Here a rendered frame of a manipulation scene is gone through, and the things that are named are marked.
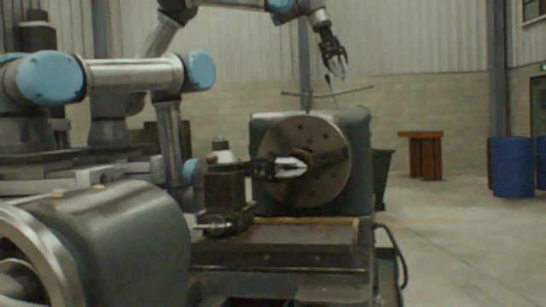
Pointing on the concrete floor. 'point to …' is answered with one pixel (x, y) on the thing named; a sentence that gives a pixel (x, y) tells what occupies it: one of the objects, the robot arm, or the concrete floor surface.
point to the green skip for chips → (380, 157)
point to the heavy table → (426, 158)
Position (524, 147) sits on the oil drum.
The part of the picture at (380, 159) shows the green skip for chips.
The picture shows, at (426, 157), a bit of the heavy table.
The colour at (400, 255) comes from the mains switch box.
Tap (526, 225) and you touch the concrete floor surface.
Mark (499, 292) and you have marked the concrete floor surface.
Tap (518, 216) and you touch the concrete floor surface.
